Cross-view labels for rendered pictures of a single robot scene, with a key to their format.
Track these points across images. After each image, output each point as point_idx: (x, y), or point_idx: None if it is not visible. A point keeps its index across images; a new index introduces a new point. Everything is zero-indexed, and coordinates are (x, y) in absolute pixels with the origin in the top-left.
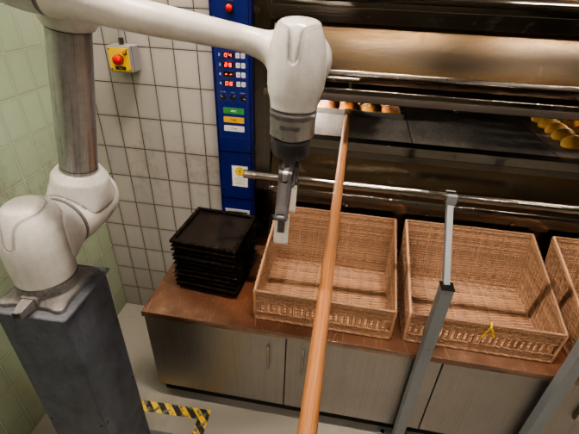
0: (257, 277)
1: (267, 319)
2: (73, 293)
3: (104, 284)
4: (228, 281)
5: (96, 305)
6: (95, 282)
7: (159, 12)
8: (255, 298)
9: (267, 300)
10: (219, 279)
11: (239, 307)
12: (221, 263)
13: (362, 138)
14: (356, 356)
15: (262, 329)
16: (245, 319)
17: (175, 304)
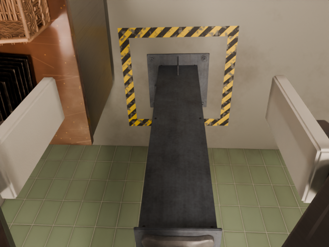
0: (4, 42)
1: (47, 3)
2: (187, 241)
3: (146, 216)
4: (17, 77)
5: (168, 207)
6: (161, 230)
7: None
8: (35, 33)
9: (30, 13)
10: (21, 89)
11: (42, 47)
12: (8, 101)
13: None
14: None
15: (65, 6)
16: (58, 34)
17: (69, 118)
